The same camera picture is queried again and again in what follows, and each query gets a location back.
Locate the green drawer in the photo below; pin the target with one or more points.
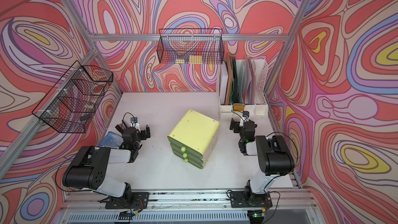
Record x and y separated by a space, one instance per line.
184 148

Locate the blue card pack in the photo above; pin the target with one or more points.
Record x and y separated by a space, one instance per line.
111 140

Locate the green folder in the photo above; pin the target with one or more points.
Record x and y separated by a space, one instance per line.
235 93

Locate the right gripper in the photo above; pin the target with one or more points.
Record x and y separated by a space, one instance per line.
235 124

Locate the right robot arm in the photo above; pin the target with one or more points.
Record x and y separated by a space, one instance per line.
275 161

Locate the brown folder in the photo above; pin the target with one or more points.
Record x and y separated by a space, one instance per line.
230 78

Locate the white file organizer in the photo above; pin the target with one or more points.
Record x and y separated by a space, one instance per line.
252 79

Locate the black wire basket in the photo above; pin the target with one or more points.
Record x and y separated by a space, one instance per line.
70 105
175 45

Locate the yellow sticky note pad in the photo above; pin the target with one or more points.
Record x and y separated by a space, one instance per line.
195 59

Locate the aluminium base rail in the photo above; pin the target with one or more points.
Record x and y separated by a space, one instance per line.
289 206

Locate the green drawer cabinet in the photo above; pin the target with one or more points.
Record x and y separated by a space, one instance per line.
199 132

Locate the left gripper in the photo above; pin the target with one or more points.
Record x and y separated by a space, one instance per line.
142 134

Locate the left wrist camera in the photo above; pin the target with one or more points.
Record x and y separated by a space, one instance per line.
134 122

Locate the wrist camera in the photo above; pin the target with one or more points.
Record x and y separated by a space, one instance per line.
245 115
134 122

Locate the left black wire basket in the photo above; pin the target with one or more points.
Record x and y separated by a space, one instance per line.
70 105

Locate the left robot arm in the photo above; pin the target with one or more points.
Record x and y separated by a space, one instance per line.
88 171

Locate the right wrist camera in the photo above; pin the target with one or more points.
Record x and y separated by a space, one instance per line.
245 115

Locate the back black wire basket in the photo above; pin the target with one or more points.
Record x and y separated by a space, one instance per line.
175 45

